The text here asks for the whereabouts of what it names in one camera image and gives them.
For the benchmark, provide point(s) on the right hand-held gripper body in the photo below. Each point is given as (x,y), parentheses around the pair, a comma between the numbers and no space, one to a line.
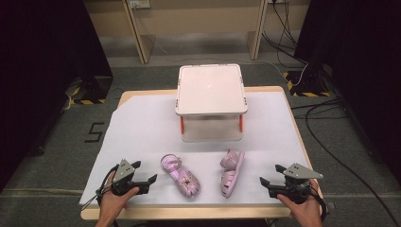
(298,183)

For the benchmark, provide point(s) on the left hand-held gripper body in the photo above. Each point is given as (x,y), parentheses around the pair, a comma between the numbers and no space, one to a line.
(123,176)

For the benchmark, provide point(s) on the pink sandal with flower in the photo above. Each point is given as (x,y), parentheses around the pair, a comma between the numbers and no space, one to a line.
(181,178)
(231,173)

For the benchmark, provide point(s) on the white shoe rack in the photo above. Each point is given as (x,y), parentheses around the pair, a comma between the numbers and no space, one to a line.
(210,101)

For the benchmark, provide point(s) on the person's left hand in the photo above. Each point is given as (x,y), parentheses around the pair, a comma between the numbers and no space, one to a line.
(113,201)

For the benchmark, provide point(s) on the person's right hand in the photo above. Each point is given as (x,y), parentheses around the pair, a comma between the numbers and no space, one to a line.
(304,209)

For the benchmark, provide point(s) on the wooden table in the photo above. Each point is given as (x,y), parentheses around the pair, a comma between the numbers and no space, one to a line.
(189,212)

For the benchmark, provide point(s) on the white table sheet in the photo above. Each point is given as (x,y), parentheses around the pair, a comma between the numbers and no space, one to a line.
(201,151)

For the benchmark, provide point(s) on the black base with hazard tape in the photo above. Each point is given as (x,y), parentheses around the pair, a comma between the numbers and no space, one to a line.
(307,85)
(91,91)

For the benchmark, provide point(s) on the black curtain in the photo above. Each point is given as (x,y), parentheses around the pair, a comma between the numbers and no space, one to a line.
(44,78)
(362,72)

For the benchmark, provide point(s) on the beige desk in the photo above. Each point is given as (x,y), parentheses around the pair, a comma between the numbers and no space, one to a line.
(195,25)

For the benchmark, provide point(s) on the wall power outlet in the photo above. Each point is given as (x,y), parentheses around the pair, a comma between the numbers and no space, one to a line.
(139,3)

